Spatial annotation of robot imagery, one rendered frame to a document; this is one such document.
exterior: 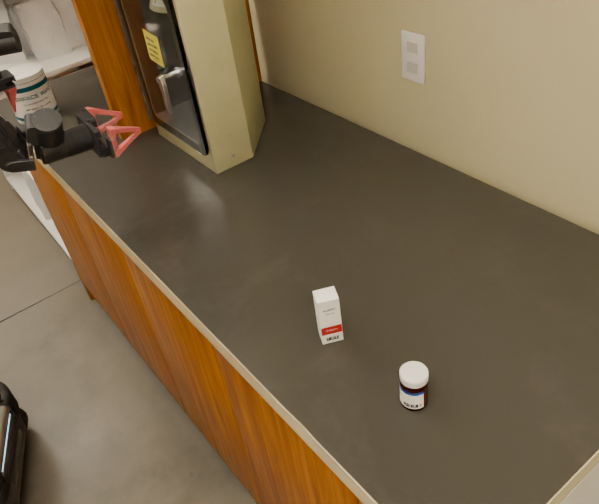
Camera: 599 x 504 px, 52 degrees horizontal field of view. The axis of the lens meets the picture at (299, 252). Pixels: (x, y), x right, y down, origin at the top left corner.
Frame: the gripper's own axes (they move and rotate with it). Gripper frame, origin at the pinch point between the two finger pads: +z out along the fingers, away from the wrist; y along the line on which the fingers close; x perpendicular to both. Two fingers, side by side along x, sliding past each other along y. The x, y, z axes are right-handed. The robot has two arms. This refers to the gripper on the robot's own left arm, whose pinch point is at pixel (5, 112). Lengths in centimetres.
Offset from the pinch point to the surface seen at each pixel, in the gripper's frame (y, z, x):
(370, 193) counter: 53, 14, -82
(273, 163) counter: 46, 14, -54
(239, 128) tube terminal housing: 42, 5, -47
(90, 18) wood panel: 26.4, -18.5, -9.4
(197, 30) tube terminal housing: 36, -21, -46
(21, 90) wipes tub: 10.2, 4.7, 23.0
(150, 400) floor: 2, 110, -17
